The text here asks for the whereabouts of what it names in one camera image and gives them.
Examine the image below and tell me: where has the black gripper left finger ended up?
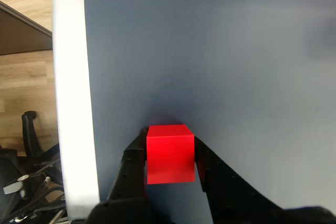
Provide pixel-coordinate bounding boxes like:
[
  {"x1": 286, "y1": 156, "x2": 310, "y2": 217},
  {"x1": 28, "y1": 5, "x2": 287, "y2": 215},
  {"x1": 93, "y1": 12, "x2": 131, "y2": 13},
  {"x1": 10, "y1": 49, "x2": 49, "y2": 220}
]
[{"x1": 86, "y1": 126, "x2": 169, "y2": 224}]

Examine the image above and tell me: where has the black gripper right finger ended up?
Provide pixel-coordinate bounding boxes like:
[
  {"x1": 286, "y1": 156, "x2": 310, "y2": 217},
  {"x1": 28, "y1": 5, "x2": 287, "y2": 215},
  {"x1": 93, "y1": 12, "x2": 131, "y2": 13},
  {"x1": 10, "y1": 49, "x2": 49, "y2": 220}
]
[{"x1": 194, "y1": 137, "x2": 336, "y2": 224}]

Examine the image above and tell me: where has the red cube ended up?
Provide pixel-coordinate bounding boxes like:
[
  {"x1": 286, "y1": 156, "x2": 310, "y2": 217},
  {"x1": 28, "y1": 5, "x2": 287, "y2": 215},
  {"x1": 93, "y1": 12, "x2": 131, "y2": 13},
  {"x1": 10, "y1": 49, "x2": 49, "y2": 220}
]
[{"x1": 145, "y1": 124, "x2": 196, "y2": 185}]

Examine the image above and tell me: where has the black office chair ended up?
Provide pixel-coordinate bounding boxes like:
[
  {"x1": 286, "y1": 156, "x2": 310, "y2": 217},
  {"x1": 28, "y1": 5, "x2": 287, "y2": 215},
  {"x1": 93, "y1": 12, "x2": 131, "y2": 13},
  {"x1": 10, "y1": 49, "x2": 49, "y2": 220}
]
[{"x1": 0, "y1": 111, "x2": 67, "y2": 224}]

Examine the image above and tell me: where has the blue-grey table mat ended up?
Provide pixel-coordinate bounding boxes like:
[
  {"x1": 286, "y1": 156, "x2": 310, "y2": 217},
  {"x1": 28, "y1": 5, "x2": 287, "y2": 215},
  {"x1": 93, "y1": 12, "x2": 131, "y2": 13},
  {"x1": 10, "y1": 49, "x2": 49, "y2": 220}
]
[{"x1": 82, "y1": 0, "x2": 336, "y2": 224}]

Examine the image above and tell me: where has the brown wooden furniture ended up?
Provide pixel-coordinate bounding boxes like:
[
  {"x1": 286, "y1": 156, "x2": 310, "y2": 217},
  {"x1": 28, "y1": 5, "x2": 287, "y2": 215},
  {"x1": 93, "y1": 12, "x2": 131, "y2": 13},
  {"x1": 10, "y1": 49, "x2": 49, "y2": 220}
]
[{"x1": 0, "y1": 0, "x2": 53, "y2": 56}]

